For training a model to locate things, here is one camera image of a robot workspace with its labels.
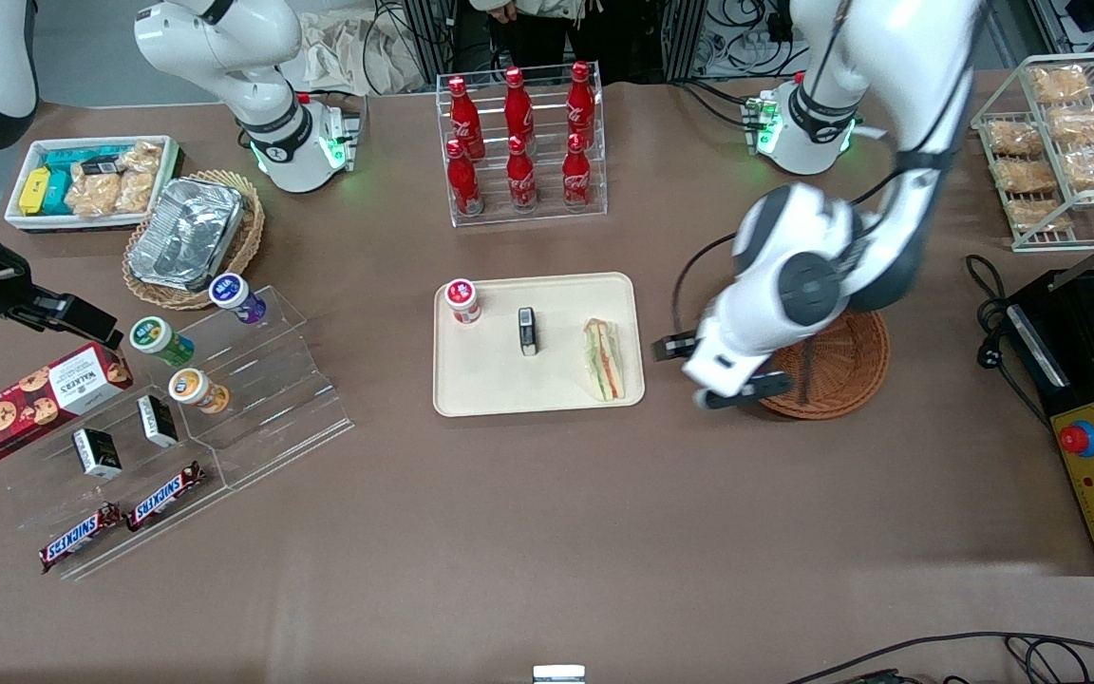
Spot triangular sandwich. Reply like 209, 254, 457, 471
583, 318, 625, 403

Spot brown round wicker basket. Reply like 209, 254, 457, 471
758, 309, 891, 420

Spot light tan wicker basket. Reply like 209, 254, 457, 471
123, 170, 266, 312

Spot beige plastic tray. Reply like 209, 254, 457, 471
432, 273, 647, 418

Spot green yogurt cup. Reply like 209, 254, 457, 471
129, 315, 196, 369

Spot red Walkers cookie box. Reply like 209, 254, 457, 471
0, 342, 134, 466

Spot small black white carton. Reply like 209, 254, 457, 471
136, 393, 179, 448
71, 427, 123, 480

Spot yellow snack box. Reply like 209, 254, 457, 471
18, 167, 52, 217

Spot orange yogurt cup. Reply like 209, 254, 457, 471
168, 368, 231, 415

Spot aluminium foil container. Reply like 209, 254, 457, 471
128, 177, 246, 293

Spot purple yogurt cup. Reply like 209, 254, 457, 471
209, 273, 268, 325

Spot white plastic bin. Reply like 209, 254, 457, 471
4, 135, 183, 234

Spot Snickers chocolate bar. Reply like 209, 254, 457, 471
39, 503, 123, 574
125, 461, 206, 533

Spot clear acrylic stepped stand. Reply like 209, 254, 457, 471
0, 285, 355, 582

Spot clear acrylic bottle rack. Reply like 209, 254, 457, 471
436, 62, 609, 228

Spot red cola bottle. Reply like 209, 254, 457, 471
566, 61, 596, 148
445, 140, 483, 217
562, 133, 594, 207
448, 76, 486, 161
504, 66, 537, 153
506, 135, 538, 211

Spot red lid yogurt cup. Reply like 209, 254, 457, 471
445, 278, 482, 326

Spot black sealing machine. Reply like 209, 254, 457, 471
1003, 269, 1094, 577

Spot metal equipment rack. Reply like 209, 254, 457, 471
371, 0, 800, 86

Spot beige crumpled cloth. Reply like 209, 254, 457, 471
303, 11, 426, 96

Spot bystander person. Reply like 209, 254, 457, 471
467, 0, 610, 85

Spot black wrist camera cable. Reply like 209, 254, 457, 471
671, 233, 747, 336

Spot black arm base cable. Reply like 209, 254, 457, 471
666, 78, 762, 129

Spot long black floor cable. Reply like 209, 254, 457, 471
784, 632, 1094, 684

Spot looped black floor cable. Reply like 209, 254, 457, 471
1003, 636, 1094, 684

